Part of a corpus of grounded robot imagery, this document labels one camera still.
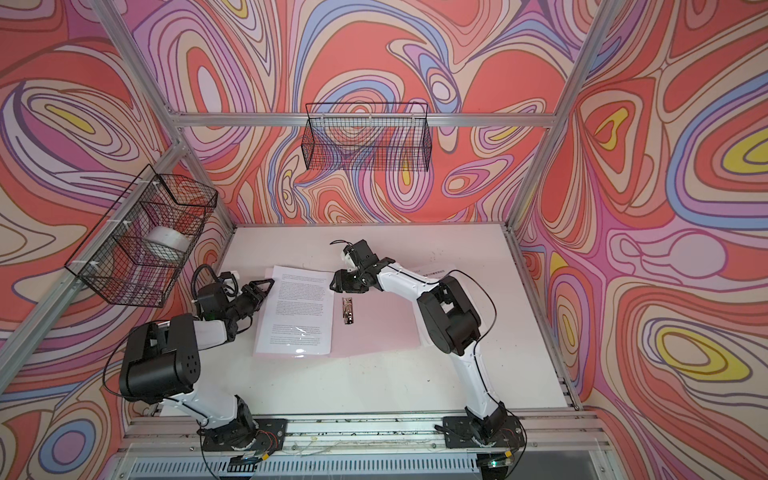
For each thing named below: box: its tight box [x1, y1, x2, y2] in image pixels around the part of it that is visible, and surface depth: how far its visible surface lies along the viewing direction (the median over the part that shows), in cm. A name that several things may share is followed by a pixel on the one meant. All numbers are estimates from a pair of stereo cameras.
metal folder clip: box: [342, 297, 354, 325], surface depth 98 cm
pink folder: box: [253, 266, 421, 358], surface depth 93 cm
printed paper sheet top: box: [255, 265, 335, 356], surface depth 94 cm
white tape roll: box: [144, 226, 193, 261], surface depth 74 cm
